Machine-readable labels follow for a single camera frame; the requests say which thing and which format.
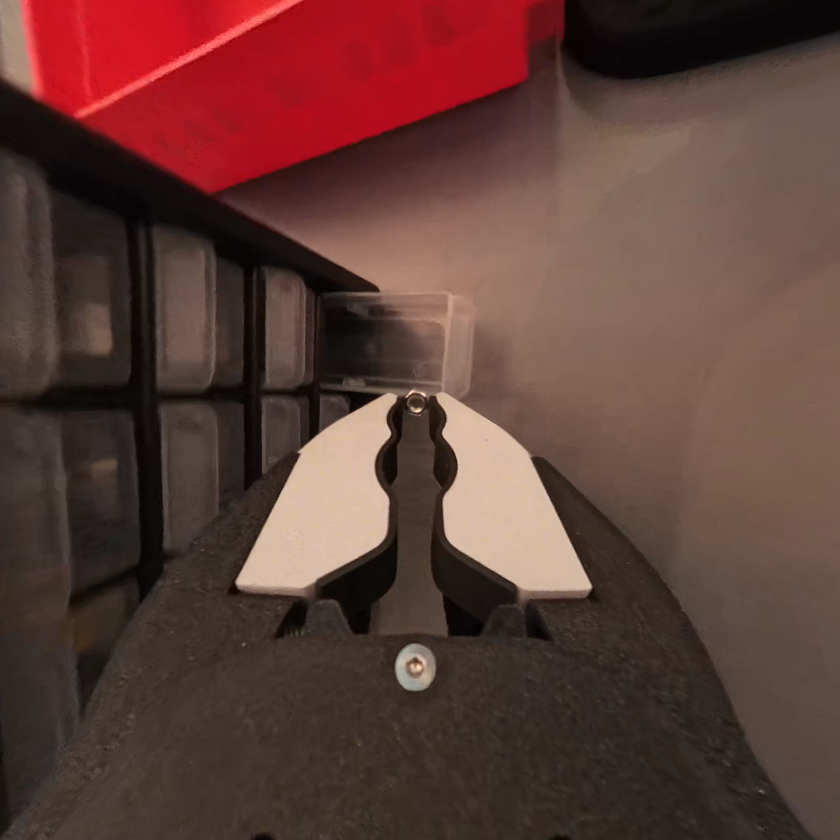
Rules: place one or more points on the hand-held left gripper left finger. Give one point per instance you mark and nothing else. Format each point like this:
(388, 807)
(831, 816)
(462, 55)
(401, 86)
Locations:
(315, 518)

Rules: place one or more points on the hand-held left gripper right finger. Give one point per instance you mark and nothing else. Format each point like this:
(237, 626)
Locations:
(512, 518)

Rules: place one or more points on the silver hex nut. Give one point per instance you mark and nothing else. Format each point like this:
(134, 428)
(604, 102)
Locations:
(415, 401)

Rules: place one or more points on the clear plastic drawer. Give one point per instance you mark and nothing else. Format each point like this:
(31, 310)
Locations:
(394, 341)

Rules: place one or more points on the grid of clear drawers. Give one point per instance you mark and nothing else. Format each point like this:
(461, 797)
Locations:
(184, 308)

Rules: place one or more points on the black drawer cabinet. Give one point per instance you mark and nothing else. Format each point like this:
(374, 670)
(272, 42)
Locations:
(197, 216)

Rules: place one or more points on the red plastic bin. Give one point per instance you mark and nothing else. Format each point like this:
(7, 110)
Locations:
(295, 79)

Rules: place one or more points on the black quilted case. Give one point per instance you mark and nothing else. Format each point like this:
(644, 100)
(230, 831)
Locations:
(689, 33)

